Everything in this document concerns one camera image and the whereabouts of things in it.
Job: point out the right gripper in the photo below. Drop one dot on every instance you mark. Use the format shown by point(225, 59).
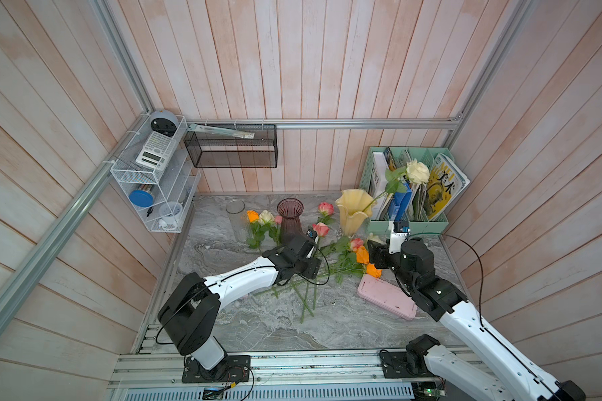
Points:
point(380, 252)

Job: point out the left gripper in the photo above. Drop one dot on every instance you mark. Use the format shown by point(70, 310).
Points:
point(313, 267)

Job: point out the cream rose group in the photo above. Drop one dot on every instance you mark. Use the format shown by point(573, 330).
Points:
point(376, 239)
point(270, 226)
point(416, 174)

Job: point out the orange rose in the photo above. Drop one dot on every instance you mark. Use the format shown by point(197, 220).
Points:
point(373, 271)
point(257, 230)
point(362, 256)

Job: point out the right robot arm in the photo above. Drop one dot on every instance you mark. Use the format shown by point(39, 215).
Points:
point(513, 376)

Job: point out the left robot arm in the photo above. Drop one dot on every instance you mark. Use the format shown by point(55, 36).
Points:
point(189, 315)

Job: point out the pink rose middle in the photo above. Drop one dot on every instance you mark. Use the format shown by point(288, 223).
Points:
point(321, 230)

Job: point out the pink case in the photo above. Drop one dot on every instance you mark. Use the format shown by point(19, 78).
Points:
point(386, 296)

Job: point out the purple ribbed glass vase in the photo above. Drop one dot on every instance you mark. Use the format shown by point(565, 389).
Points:
point(290, 210)

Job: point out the pink rose upper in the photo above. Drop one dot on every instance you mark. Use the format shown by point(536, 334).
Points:
point(326, 213)

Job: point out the pink rose right group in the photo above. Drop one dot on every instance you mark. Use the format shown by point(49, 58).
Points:
point(355, 244)

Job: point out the blue folder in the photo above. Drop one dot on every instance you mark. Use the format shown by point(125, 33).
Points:
point(400, 201)

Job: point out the clear glass cylinder vase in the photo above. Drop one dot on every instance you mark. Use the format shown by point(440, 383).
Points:
point(237, 215)

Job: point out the yellow ruffled vase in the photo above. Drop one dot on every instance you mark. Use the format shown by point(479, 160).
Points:
point(355, 206)

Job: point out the yellow magazine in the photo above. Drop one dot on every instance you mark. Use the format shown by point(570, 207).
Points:
point(446, 183)

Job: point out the white book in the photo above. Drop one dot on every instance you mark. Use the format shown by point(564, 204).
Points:
point(378, 185)

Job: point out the white cup on shelf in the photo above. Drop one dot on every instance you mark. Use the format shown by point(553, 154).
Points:
point(170, 213)

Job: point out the blue lid jar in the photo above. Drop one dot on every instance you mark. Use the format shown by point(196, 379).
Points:
point(142, 196)

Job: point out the white strip on basket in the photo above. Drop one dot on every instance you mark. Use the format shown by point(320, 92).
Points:
point(211, 130)

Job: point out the white calculator on shelf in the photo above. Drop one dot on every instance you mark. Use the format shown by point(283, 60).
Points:
point(157, 151)

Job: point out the round black white device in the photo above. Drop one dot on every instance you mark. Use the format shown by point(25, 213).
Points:
point(164, 122)

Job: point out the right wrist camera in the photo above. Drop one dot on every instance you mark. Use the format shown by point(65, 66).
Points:
point(399, 232)

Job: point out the black wire basket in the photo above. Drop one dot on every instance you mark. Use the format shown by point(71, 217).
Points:
point(221, 152)

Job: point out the white wire mesh shelf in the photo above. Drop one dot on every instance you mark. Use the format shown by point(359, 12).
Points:
point(177, 183)

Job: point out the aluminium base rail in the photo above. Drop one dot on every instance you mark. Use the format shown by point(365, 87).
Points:
point(288, 375)

